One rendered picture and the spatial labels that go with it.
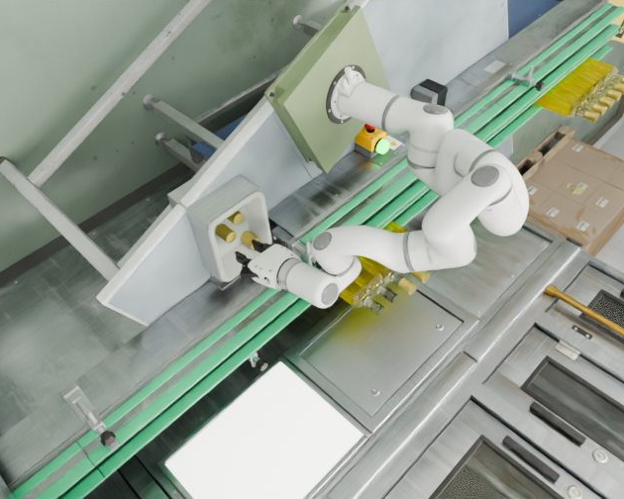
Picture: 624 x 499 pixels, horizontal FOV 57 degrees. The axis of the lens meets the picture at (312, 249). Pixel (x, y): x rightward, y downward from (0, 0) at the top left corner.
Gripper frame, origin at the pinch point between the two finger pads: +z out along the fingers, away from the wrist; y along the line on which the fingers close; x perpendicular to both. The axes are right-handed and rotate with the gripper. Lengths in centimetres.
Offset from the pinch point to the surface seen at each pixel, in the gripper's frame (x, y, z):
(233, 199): 12.7, 2.8, 4.4
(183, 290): -10.5, -13.6, 17.0
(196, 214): 13.1, -6.4, 7.1
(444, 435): -52, 13, -44
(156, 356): -16.0, -30.1, 8.3
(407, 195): -15, 56, -2
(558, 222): -232, 336, 89
